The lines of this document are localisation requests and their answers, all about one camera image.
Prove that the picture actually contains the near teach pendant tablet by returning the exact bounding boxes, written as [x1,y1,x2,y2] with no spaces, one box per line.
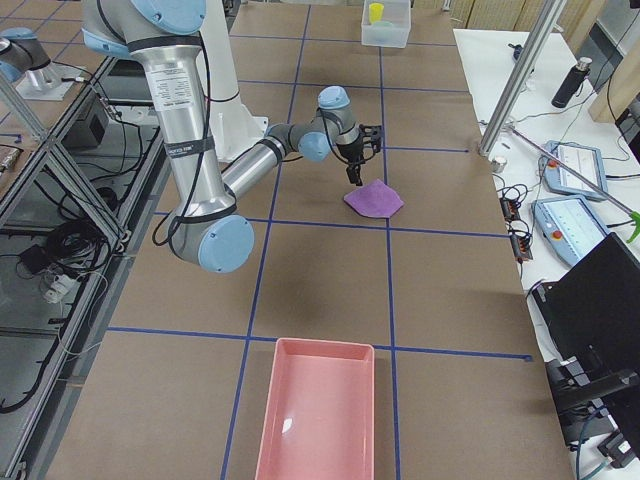
[532,194,610,267]

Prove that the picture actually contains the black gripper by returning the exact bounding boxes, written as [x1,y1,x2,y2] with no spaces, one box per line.
[337,140,365,186]

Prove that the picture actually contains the yellow plastic cup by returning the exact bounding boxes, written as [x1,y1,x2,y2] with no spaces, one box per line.
[368,2,385,25]

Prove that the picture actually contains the teach pendant tablet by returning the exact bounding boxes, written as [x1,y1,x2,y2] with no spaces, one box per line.
[539,140,608,202]
[532,194,610,267]

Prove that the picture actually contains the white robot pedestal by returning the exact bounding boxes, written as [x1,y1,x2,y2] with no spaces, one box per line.
[200,1,268,162]

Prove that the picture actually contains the black water bottle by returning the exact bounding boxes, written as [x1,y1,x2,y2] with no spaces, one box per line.
[551,57,592,109]

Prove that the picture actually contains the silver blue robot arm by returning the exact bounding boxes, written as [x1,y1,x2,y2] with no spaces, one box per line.
[82,1,366,273]
[1,27,85,101]

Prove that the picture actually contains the clear plastic storage box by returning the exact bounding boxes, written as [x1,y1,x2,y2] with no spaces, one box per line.
[361,0,411,48]

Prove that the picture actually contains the far teach pendant tablet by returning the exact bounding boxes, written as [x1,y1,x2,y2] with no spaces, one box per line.
[539,140,608,202]

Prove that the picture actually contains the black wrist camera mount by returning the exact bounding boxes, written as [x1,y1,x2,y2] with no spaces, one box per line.
[359,124,384,163]

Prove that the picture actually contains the pink plastic tray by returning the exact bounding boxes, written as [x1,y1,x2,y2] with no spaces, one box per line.
[255,338,375,479]

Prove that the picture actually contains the reacher grabber stick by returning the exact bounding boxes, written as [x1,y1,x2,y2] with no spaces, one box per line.
[505,125,639,244]

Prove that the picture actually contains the small metal cylinder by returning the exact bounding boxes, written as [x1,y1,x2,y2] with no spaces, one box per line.
[491,156,507,174]

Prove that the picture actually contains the aluminium frame post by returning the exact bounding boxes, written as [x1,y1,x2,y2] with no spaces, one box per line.
[478,0,567,158]

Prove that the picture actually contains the purple cloth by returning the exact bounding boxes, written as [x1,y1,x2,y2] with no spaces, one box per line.
[343,179,404,219]

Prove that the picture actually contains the black monitor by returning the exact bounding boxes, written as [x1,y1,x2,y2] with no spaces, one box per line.
[533,233,639,372]

